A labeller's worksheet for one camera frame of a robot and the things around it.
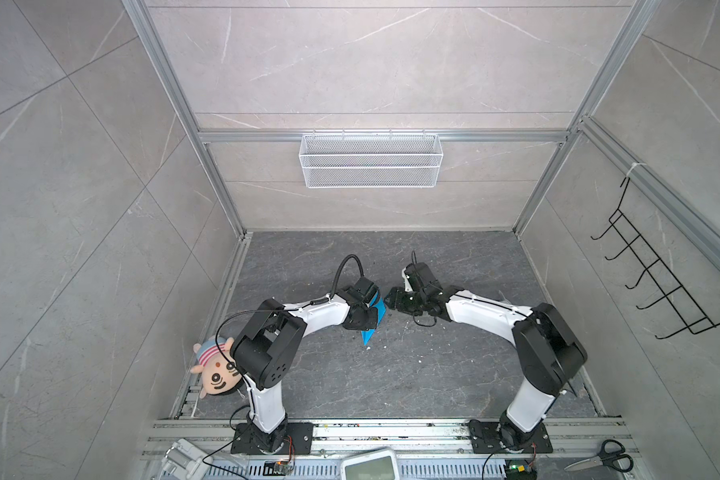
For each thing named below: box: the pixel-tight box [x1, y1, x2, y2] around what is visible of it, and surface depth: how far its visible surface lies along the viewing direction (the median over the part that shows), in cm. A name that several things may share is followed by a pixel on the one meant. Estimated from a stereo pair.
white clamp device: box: [160, 438, 213, 480], surface depth 70 cm
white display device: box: [340, 448, 400, 480], surface depth 68 cm
